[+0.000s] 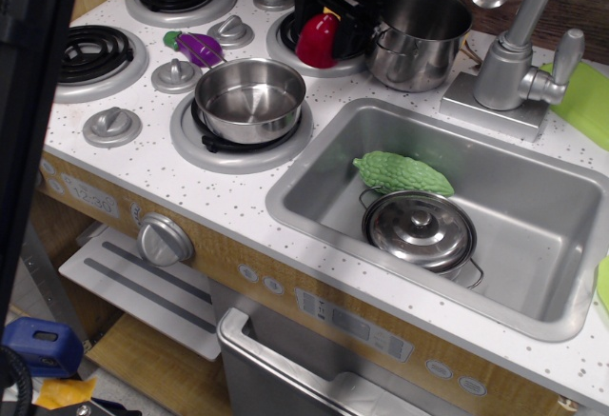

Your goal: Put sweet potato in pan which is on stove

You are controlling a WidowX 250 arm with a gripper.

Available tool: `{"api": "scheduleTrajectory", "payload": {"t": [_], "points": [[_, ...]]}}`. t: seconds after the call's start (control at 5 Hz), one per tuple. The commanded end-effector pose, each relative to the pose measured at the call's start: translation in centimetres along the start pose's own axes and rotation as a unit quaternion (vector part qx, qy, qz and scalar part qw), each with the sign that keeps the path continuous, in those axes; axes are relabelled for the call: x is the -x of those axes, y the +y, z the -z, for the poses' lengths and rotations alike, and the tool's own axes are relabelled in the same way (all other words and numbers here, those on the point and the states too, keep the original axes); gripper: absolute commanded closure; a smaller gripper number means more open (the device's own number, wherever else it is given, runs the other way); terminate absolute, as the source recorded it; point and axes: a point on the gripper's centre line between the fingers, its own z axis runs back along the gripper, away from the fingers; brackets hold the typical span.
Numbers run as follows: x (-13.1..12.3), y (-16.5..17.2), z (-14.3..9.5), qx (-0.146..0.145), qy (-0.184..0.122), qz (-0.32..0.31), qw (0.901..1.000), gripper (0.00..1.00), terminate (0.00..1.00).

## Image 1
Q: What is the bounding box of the grey toy sink basin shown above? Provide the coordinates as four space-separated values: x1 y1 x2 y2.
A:
265 98 608 342

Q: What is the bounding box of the green toy bitter gourd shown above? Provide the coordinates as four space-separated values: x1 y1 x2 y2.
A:
352 150 455 197

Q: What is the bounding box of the yellow toy corn cob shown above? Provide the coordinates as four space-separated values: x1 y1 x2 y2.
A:
323 7 342 21

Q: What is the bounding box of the blue clamp tool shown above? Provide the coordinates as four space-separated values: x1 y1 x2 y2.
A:
2 317 85 378

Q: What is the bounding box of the red toy sweet potato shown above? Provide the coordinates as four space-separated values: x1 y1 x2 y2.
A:
295 13 340 69

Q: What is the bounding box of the large silver oven dial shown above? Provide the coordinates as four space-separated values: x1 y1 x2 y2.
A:
137 212 195 267

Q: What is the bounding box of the white oven shelf panel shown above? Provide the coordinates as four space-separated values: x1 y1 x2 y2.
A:
59 228 220 361

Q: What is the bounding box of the silver stove knob front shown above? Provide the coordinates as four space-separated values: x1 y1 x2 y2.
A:
83 107 143 148

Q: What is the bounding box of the black camera-side pole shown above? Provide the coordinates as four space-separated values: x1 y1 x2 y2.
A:
1 0 75 314

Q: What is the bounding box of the silver toy faucet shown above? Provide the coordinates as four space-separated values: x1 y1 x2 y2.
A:
440 0 585 142

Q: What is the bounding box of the tall steel pot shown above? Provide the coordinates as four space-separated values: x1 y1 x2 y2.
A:
365 0 473 92

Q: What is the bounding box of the small lidded steel pot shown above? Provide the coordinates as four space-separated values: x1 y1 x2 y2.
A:
359 187 484 289

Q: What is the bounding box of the green object at right edge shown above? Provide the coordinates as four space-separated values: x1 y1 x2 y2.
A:
594 256 609 315

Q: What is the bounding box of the silver stove knob upper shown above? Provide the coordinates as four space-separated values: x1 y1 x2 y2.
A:
206 15 254 50

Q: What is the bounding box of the small steel pan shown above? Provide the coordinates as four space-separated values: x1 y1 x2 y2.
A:
194 58 306 145

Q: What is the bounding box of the front left coil burner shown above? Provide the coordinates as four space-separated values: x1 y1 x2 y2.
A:
54 25 148 104

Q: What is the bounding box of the front right coil burner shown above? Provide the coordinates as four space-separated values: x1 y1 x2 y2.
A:
169 93 313 174

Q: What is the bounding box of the silver stove knob middle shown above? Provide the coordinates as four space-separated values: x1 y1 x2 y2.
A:
150 58 203 94

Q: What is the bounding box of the green cutting board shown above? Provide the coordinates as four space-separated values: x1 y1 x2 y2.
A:
550 62 608 151

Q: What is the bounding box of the back right coil burner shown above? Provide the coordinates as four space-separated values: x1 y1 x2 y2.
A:
265 13 366 78

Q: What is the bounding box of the purple toy eggplant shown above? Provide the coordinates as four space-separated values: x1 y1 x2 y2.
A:
163 30 226 69

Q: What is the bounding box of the grey dishwasher door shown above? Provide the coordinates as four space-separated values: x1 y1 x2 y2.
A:
216 291 458 416

